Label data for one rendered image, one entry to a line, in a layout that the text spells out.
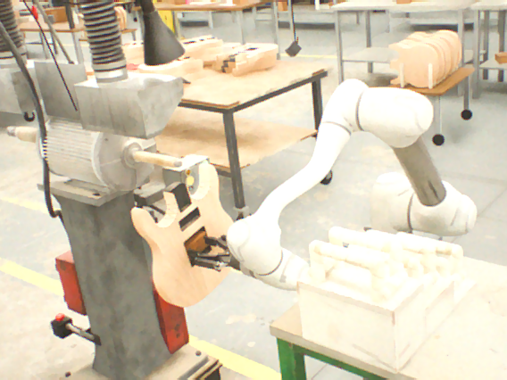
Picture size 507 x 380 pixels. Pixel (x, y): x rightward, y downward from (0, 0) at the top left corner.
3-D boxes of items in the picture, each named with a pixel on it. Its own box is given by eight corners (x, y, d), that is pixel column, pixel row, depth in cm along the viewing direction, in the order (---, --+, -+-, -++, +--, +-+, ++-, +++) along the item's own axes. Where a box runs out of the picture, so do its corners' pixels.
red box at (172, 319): (131, 338, 292) (114, 264, 278) (152, 324, 300) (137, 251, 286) (170, 356, 276) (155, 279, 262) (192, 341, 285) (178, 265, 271)
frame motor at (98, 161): (40, 185, 246) (22, 118, 236) (98, 161, 264) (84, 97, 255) (112, 204, 221) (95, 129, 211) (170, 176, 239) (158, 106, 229)
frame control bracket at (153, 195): (140, 205, 249) (137, 195, 247) (176, 186, 262) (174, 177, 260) (147, 207, 246) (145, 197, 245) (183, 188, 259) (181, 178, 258)
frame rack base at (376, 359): (301, 339, 172) (295, 281, 166) (333, 310, 183) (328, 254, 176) (397, 375, 155) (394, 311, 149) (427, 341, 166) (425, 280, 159)
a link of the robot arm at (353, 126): (311, 117, 206) (351, 120, 198) (332, 70, 212) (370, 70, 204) (328, 140, 216) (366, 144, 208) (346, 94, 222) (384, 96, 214)
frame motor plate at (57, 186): (37, 190, 250) (35, 180, 249) (89, 168, 267) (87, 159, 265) (98, 207, 228) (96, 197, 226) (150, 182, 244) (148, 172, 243)
